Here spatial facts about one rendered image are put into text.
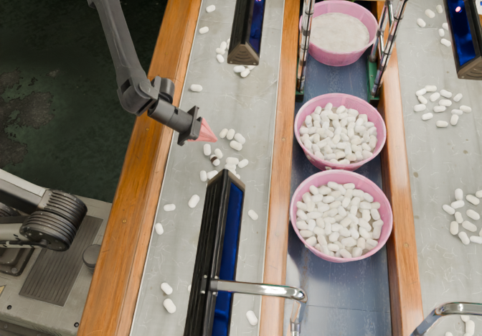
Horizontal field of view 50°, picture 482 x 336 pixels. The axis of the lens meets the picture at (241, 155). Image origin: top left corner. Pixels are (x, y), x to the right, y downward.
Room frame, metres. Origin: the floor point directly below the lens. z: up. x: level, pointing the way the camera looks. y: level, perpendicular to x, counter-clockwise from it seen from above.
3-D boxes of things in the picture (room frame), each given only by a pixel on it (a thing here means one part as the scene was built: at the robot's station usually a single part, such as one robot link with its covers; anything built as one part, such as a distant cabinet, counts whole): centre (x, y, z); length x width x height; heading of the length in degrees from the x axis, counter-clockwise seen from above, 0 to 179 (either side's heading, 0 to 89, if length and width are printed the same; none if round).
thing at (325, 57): (1.35, -0.34, 0.72); 0.27 x 0.27 x 0.10
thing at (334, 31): (1.35, -0.34, 0.71); 0.22 x 0.22 x 0.06
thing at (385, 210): (0.63, -0.26, 0.72); 0.27 x 0.27 x 0.10
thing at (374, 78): (1.15, -0.52, 0.90); 0.20 x 0.19 x 0.45; 174
